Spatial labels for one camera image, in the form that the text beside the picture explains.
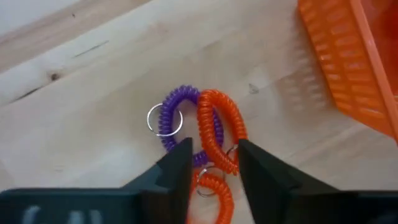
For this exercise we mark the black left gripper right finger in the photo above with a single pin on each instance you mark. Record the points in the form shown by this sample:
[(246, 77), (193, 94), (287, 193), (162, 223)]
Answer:
[(267, 186)]

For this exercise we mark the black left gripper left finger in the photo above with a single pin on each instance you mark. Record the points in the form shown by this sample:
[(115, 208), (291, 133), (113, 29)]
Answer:
[(168, 186)]

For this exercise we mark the orange plastic mesh basket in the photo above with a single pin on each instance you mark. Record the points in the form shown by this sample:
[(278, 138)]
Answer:
[(342, 62)]

